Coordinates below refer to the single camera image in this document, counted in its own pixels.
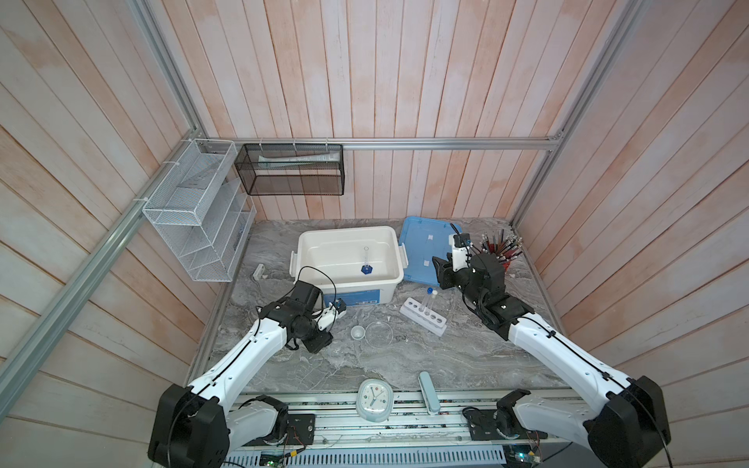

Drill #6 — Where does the white plastic storage bin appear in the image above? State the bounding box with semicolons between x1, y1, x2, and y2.
289;226;409;306

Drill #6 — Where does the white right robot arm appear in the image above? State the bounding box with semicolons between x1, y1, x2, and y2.
432;252;671;467

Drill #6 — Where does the small white cardboard box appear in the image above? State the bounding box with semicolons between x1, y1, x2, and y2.
253;263;265;281

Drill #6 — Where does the blue plastic bin lid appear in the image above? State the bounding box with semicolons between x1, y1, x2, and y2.
399;216;454;288

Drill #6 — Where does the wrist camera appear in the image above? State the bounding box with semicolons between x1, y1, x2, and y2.
315;298;347;332
450;233;471;272

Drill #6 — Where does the bundle of pencils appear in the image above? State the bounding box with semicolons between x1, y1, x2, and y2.
480;229;523;263

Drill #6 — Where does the round white clock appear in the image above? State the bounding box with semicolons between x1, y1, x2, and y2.
355;378;394;423

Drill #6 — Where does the white wire mesh shelf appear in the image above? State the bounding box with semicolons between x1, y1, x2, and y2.
144;138;257;283

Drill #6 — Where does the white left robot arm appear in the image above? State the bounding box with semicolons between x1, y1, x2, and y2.
147;280;347;467

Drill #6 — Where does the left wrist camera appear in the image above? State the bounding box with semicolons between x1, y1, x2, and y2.
315;298;347;332

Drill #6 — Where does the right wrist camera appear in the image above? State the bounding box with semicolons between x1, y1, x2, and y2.
450;233;471;272

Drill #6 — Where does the blue-based graduated cylinder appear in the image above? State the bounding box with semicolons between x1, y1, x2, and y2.
361;246;374;275

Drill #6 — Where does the small white cup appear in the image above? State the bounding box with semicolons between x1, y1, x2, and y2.
350;325;366;340

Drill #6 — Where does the black wire mesh basket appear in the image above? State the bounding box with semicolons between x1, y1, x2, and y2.
234;142;345;197

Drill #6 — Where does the light blue stapler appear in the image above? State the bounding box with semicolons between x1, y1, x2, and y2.
419;372;441;415

